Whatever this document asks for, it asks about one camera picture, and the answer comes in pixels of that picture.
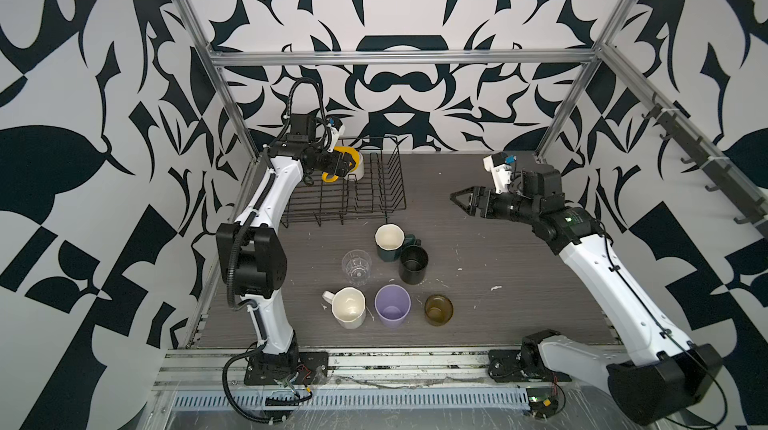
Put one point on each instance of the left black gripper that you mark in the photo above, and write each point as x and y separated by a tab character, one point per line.
335	162

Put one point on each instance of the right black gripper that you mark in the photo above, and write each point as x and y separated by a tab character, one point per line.
476	194

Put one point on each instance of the yellow mug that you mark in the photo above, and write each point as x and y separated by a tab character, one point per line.
339	163

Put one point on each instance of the white mug red inside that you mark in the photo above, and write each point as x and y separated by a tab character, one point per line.
359	170

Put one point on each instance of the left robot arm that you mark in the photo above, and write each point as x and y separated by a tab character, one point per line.
253	263

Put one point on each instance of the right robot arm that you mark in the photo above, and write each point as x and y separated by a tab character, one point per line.
660	371

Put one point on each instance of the black mug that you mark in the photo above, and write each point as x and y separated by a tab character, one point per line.
413	264

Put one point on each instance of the dark green mug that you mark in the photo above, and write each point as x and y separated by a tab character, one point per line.
391	240

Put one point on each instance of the clear glass cup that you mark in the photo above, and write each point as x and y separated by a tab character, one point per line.
356	266

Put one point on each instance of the olive glass cup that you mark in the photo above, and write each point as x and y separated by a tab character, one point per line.
438	310

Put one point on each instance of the lavender cup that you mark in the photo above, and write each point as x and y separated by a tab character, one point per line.
393	304

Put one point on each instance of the cream white mug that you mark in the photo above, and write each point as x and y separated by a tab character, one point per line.
348	307

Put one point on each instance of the small green circuit board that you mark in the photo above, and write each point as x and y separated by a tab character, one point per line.
545	402

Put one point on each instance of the black wire dish rack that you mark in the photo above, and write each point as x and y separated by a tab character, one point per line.
376	194

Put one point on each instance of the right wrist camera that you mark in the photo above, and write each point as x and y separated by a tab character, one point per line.
501	167

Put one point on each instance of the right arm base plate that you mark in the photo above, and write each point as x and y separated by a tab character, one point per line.
521	365

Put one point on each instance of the grey wall hook rail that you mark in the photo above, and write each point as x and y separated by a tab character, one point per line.
703	155

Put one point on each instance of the white slotted cable duct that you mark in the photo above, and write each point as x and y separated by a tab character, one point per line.
326	399

